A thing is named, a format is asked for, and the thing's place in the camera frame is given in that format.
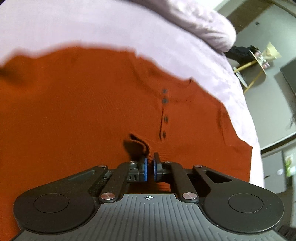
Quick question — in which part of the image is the rust red knit sweater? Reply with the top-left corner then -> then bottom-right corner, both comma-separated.
1,48 -> 252,240

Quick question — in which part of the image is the black clothes pile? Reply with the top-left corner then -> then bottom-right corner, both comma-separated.
224,45 -> 259,65

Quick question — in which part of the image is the round yellow-legged side table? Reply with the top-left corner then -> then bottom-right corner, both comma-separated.
233,51 -> 269,92

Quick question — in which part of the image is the cream wrapped flower bouquet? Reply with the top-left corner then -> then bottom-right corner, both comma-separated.
262,42 -> 281,61

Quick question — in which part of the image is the lilac bed sheet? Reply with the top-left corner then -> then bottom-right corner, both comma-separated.
1,1 -> 264,187

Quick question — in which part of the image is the lilac rolled duvet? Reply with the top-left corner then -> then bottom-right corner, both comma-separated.
133,0 -> 237,53

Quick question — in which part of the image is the black wall television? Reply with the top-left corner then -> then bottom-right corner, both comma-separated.
280,59 -> 296,94

